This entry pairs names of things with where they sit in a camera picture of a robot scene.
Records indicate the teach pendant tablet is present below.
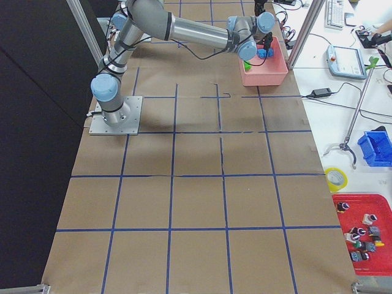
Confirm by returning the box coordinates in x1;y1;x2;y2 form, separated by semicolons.
326;45;367;80

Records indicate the white keyboard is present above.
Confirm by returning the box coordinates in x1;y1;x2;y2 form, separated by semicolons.
324;0;345;30

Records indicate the blue toy block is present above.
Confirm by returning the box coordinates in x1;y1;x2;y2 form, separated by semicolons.
257;48;274;59

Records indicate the blue plastic bin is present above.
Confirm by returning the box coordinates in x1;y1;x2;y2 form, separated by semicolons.
357;126;391;167

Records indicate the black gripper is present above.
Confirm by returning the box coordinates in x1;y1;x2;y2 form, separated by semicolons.
254;34;267;45
254;0;266;15

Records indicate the pink plastic box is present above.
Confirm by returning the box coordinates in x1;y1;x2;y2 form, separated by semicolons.
238;36;288;86

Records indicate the yellow tape roll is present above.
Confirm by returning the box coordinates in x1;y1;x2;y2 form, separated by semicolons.
325;167;348;192

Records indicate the brown paper table cover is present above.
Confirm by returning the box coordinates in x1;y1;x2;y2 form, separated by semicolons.
41;0;361;294

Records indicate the black power adapter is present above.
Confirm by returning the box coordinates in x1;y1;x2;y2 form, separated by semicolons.
311;88;332;98

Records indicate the green handled reach grabber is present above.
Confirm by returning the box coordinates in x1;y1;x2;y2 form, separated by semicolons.
323;56;380;170

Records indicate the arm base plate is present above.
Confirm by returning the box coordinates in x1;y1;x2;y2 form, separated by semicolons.
89;96;143;135

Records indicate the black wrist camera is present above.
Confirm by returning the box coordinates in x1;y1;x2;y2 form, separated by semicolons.
263;32;273;51

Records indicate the red plastic tray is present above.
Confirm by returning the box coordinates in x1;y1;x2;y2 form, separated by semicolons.
333;194;391;276

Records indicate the green toy block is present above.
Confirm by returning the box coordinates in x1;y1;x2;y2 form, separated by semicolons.
243;61;252;72

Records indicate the aluminium frame post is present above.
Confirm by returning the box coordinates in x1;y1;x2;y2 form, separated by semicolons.
287;0;325;70

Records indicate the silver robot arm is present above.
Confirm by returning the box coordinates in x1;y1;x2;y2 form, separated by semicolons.
91;1;275;127

